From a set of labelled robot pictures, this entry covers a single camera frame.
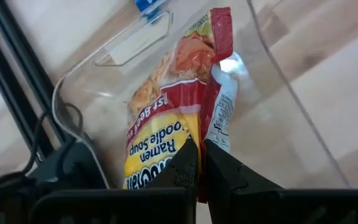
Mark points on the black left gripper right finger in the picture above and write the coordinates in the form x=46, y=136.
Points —
x=235, y=202

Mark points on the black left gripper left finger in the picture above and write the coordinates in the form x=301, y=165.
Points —
x=166, y=205

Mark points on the red Maruchan ramen pack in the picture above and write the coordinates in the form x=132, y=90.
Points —
x=166, y=102

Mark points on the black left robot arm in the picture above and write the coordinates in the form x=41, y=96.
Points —
x=73, y=168

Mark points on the clear plastic bin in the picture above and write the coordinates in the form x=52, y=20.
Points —
x=259, y=133

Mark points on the black table frame rail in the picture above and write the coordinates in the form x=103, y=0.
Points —
x=17, y=77

